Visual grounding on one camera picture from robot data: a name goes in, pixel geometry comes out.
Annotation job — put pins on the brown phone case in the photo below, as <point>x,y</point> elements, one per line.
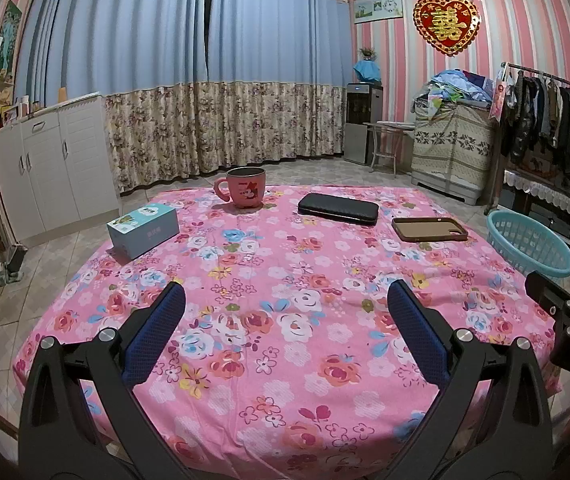
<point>430,230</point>

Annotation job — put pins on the blue bottle cover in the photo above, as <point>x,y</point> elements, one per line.
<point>368,71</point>

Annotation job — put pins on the row of hanging clothes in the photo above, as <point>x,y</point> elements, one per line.
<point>565,120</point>

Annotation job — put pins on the colourful wall poster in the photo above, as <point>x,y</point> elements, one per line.
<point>7,50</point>

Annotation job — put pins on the small tan box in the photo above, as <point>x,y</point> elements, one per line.
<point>62,94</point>

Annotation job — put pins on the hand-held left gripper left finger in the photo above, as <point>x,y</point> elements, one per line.
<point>157,332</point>

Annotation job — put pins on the white bottle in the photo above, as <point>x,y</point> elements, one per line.
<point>24,106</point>

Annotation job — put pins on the green white wall calendar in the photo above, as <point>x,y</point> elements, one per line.
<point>377,7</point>

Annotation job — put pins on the white cabinet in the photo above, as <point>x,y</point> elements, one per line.
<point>55,170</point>

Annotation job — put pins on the patterned cloth covered cabinet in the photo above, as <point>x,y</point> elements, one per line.
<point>450,155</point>

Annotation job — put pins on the metal clothes rack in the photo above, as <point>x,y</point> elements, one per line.
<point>540,70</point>

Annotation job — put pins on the blue curtain with floral hem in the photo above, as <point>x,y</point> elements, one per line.
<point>275,35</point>
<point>135,35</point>

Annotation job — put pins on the black zip case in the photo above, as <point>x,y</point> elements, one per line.
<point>337,208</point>

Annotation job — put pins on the pink mug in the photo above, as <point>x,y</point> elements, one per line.
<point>245,190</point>

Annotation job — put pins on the light blue carton box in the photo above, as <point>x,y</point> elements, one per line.
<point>145,232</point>

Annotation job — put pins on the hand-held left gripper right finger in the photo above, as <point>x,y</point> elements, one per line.
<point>415,332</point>

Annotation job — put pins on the red heart wall decoration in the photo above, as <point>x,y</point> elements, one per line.
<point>446,25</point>

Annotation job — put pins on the pink hanging bag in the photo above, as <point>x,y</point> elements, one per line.
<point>497,97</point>

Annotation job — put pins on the low shelf with lace cover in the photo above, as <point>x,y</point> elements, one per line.
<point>540,187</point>

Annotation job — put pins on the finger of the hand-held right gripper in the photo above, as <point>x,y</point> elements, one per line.
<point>545,290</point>

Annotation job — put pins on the small potted plant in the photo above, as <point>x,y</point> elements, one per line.
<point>368,53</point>

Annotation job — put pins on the grey water dispenser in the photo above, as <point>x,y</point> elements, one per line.
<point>360,135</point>

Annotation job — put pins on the light blue plastic basket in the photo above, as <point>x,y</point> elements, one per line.
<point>525,260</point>

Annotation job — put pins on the pile of folded clothes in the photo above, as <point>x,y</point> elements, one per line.
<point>457,85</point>

